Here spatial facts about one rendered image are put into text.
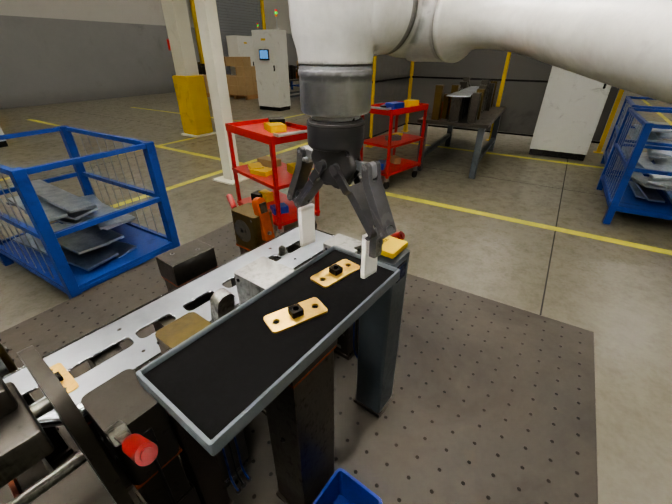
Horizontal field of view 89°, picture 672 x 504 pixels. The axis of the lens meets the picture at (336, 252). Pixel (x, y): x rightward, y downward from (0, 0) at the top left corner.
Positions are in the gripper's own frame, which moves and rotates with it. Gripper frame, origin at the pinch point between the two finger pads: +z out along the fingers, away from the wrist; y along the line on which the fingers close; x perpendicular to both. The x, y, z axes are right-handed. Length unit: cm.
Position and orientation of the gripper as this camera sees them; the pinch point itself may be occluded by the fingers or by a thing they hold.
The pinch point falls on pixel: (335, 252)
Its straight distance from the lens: 54.5
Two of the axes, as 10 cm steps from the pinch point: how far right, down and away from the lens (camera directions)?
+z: 0.0, 8.7, 5.0
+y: -7.1, -3.5, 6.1
